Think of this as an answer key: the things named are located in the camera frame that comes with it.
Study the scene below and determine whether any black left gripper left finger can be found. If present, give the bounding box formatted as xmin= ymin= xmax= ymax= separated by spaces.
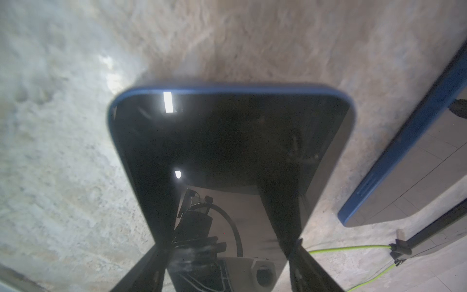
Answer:
xmin=111 ymin=246 xmax=169 ymax=292

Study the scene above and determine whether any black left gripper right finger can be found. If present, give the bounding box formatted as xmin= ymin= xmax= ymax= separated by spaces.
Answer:
xmin=288 ymin=238 xmax=344 ymax=292

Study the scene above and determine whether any green earphone cable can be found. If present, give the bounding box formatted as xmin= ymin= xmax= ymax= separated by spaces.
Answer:
xmin=308 ymin=196 xmax=467 ymax=292

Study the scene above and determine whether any blue-edged smartphone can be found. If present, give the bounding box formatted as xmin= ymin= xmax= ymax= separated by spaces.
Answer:
xmin=107 ymin=85 xmax=355 ymax=292
xmin=338 ymin=42 xmax=467 ymax=228

